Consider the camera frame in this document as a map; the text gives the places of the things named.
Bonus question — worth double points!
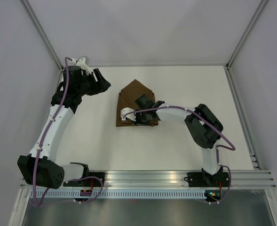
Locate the aluminium frame rail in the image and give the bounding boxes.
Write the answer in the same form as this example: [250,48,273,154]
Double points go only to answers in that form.
[20,169,277,189]

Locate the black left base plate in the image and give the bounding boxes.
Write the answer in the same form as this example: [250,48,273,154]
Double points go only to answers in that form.
[63,171,105,188]

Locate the right aluminium frame post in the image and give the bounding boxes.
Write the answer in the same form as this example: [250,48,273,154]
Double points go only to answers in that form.
[226,0,270,68]

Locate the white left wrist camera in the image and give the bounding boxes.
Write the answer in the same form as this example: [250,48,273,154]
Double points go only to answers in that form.
[71,56,91,74]

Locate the aluminium frame post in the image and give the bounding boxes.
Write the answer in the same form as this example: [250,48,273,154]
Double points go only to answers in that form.
[226,0,270,68]
[19,0,63,70]

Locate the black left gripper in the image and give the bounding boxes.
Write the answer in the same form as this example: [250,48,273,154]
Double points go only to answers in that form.
[77,68,111,97]

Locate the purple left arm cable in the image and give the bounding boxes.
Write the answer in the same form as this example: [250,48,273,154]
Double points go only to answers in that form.
[30,56,103,208]

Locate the left aluminium frame post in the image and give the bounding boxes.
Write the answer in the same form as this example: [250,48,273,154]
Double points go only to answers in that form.
[19,0,63,70]

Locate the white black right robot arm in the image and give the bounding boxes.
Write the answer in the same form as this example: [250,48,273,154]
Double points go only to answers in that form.
[133,94,223,186]

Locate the white slotted cable duct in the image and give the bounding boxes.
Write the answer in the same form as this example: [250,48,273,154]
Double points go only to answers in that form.
[29,189,206,199]

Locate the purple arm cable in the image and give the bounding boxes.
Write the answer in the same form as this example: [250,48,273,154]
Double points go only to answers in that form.
[123,105,236,205]
[30,56,103,208]

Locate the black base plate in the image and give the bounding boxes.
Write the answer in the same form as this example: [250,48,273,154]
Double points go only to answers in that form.
[63,171,105,188]
[183,172,230,188]

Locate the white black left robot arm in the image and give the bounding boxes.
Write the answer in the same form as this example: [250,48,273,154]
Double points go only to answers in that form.
[17,65,111,189]

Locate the brown cloth napkin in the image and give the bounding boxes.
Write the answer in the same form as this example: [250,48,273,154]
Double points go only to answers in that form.
[116,80,158,127]

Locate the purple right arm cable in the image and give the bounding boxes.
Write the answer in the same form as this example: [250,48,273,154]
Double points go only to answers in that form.
[123,105,236,205]

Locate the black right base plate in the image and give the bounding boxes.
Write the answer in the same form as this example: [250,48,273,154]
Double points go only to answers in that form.
[183,172,230,188]

